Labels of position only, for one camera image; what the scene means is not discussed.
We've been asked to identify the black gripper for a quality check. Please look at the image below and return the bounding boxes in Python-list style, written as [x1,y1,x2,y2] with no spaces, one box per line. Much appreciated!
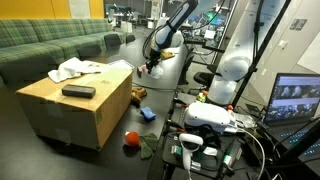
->
[146,49,161,71]

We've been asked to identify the brown plush animal toy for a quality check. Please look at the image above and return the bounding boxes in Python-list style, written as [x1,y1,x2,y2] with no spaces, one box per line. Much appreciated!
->
[131,87,147,107]

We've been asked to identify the blue sponge cloth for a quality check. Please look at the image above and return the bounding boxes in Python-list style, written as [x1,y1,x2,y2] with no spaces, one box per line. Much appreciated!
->
[140,107,156,122]

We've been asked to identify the white cloth towel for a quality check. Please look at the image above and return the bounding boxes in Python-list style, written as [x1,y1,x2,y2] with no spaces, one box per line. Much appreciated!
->
[48,57,102,83]

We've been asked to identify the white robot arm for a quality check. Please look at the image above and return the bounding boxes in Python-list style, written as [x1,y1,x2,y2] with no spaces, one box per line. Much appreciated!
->
[146,0,284,105]

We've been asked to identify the large cardboard box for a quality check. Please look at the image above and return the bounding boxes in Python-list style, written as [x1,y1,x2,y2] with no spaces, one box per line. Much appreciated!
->
[16,64,132,150]

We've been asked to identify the white VR headset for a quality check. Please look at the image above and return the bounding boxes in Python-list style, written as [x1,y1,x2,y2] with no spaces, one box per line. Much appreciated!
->
[183,102,238,133]

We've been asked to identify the orange radish plush toy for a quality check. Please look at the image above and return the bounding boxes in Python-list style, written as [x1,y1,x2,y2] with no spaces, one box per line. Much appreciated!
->
[124,131,158,160]

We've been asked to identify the white VR controller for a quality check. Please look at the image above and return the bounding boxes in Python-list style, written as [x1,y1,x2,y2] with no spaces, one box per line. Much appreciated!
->
[179,133,203,171]

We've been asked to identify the green plaid sofa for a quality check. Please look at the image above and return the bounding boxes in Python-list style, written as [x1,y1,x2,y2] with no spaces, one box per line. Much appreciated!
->
[0,18,128,84]

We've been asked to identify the open laptop computer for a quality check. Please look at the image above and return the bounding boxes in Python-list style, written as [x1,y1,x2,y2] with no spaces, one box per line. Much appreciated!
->
[262,73,320,164]

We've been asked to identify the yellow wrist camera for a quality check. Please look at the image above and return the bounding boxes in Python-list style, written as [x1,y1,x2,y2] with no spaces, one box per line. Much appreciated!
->
[160,50,175,60]

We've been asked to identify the black cable on table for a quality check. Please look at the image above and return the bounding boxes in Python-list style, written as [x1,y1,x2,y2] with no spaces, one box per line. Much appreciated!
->
[131,81,178,93]

